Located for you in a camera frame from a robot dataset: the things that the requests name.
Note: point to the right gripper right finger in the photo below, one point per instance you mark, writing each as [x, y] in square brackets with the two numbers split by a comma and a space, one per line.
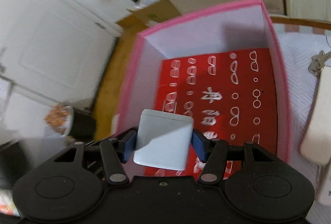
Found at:
[213, 153]

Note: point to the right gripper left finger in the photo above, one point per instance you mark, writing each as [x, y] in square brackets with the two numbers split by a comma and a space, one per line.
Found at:
[116, 151]

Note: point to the white power adapter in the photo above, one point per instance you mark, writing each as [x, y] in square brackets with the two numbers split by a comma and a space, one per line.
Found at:
[163, 140]

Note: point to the cream purple-button remote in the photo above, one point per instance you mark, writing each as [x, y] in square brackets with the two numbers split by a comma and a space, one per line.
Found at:
[316, 143]

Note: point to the pink cardboard box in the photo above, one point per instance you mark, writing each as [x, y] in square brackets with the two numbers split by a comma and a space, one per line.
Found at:
[224, 28]

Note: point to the black trash bin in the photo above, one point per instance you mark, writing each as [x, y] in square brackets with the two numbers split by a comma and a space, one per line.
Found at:
[69, 122]

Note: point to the red patterned box liner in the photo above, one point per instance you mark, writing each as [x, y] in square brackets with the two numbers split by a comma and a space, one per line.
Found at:
[230, 96]

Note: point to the white door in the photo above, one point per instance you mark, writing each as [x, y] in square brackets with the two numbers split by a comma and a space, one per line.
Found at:
[55, 50]

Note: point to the white patterned table cloth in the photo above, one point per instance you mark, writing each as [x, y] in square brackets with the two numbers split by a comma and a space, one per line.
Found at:
[298, 47]

